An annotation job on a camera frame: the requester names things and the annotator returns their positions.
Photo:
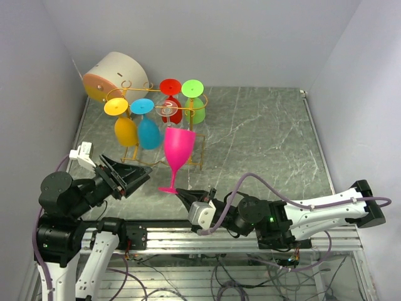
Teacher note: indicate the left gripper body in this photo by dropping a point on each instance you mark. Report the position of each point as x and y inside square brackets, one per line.
[107, 182]

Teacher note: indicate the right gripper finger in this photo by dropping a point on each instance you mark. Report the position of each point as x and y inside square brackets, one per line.
[202, 192]
[188, 199]

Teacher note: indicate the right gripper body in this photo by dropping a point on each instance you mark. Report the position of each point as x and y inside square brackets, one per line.
[228, 221]

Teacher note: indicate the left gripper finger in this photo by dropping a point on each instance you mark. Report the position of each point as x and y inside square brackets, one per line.
[133, 177]
[115, 167]

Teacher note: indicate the pink plastic wine glass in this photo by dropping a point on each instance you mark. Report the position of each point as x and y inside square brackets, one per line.
[178, 147]

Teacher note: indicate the clear wine glass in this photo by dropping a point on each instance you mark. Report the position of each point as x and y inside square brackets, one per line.
[170, 112]

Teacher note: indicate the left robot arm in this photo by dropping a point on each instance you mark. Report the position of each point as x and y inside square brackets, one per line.
[73, 254]

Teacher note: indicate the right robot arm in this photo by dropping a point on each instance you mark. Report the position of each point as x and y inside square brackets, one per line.
[280, 224]

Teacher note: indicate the yellow plastic wine glass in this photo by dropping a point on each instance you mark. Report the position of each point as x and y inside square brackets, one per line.
[125, 128]

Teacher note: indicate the blue plastic wine glass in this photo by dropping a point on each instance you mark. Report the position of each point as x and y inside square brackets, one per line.
[148, 131]

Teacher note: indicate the red plastic wine glass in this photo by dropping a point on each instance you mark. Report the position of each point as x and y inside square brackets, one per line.
[171, 88]

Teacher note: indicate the green plastic wine glass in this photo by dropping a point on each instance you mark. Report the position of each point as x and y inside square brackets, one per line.
[193, 89]

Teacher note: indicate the white cylindrical container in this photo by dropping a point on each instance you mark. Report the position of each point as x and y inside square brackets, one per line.
[116, 70]

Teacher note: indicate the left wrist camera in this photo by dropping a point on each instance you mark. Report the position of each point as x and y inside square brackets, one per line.
[82, 154]

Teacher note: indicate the aluminium mounting rail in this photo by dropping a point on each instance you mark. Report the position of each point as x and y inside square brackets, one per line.
[181, 240]

